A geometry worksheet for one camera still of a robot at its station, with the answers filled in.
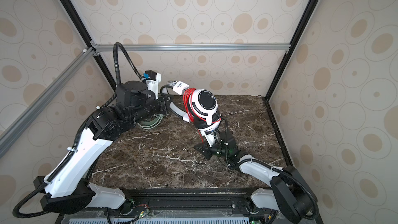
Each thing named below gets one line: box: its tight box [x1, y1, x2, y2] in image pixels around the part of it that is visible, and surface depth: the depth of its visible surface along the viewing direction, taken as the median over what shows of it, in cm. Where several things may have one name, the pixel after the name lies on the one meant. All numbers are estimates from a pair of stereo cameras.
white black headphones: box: [160, 80, 222, 132], surface depth 49 cm
